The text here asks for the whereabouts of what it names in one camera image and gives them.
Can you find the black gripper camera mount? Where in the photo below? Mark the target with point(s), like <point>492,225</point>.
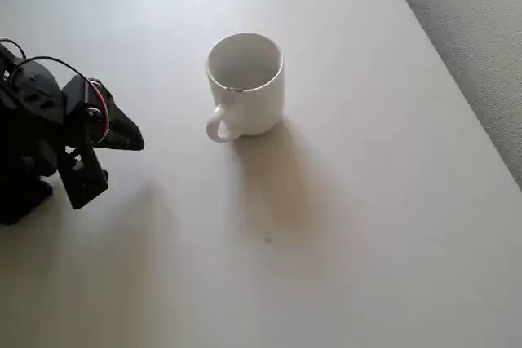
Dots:
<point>83,181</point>

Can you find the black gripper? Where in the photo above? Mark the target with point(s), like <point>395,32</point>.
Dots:
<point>83,160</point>

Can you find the white ceramic mug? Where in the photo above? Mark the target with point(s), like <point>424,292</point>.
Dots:
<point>253,111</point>

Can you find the silver metal spoon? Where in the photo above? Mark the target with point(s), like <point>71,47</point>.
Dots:
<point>234,89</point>

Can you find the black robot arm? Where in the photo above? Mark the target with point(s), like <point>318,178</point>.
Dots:
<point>28,120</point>

